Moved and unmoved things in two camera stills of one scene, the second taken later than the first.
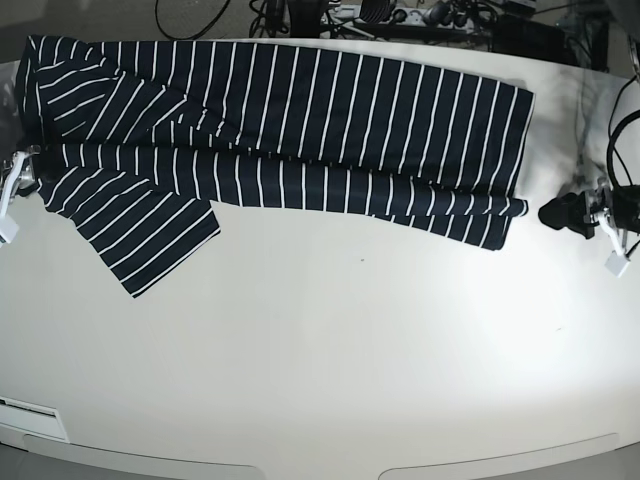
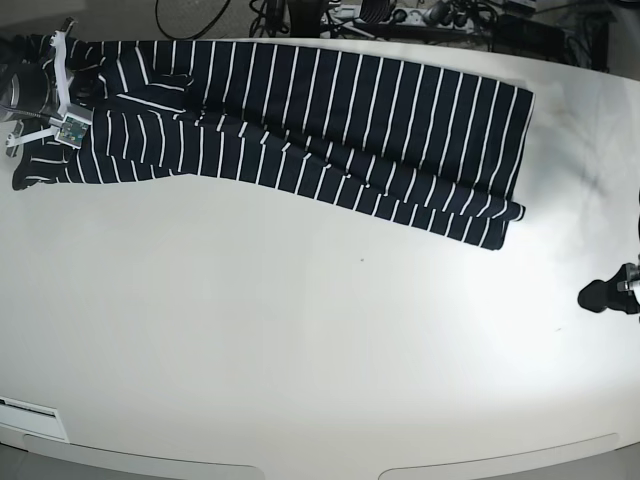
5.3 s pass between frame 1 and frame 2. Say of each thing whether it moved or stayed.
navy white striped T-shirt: moved
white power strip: stayed
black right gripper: moved
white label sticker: stayed
